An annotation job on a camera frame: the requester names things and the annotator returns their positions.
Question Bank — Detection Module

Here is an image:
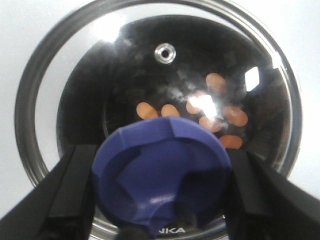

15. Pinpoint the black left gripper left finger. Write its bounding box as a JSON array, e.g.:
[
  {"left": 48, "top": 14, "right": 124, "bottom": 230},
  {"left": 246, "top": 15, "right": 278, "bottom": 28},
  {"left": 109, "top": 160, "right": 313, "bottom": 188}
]
[{"left": 0, "top": 144, "right": 97, "bottom": 240}]

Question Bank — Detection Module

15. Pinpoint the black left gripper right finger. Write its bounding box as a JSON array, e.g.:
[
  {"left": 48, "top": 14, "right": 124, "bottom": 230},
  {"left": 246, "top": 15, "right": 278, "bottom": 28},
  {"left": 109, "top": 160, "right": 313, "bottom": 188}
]
[{"left": 223, "top": 149, "right": 320, "bottom": 240}]

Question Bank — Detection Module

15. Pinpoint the orange ham slice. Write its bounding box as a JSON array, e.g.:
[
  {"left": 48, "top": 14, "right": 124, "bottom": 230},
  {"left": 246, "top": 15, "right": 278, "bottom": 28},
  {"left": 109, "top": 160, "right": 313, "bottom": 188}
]
[
  {"left": 161, "top": 104, "right": 180, "bottom": 117},
  {"left": 205, "top": 72, "right": 227, "bottom": 94},
  {"left": 136, "top": 102, "right": 159, "bottom": 120},
  {"left": 219, "top": 135, "right": 243, "bottom": 149},
  {"left": 222, "top": 105, "right": 248, "bottom": 127},
  {"left": 198, "top": 116, "right": 223, "bottom": 133}
]

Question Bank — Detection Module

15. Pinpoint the glass lid with blue knob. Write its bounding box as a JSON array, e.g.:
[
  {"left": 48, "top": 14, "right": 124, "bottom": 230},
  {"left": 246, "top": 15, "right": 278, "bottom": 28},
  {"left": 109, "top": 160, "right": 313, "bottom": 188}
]
[{"left": 14, "top": 0, "right": 302, "bottom": 240}]

